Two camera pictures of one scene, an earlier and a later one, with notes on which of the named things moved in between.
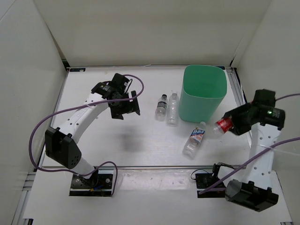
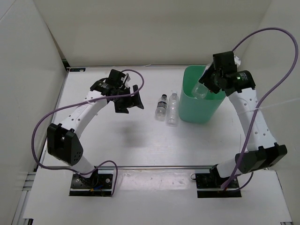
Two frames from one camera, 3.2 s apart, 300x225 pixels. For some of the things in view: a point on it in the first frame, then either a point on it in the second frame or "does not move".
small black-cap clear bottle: [161, 110] does not move
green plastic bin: [203, 91] does not move
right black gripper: [238, 128] → [206, 79]
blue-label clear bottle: [193, 142] → [199, 91]
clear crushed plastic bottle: [173, 109] does not move
